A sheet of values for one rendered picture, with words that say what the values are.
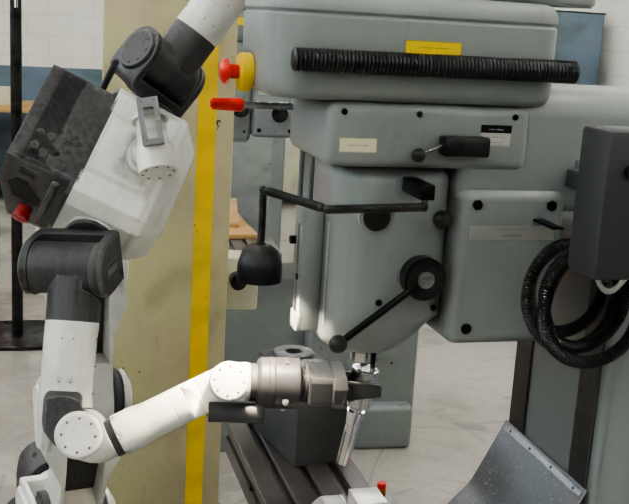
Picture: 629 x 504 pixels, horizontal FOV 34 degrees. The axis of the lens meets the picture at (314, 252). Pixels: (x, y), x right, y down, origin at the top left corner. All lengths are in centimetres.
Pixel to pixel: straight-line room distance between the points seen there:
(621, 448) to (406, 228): 53
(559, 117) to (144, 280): 203
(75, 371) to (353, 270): 49
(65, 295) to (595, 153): 87
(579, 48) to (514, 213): 740
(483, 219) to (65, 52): 913
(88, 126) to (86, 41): 877
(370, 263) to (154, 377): 201
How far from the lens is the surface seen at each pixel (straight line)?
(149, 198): 184
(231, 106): 174
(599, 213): 148
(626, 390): 182
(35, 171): 184
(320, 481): 217
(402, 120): 159
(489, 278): 170
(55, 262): 178
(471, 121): 164
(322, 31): 154
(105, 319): 225
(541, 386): 201
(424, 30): 158
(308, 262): 170
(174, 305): 350
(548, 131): 171
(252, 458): 225
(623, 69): 908
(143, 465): 369
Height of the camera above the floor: 185
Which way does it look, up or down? 13 degrees down
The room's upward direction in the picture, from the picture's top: 3 degrees clockwise
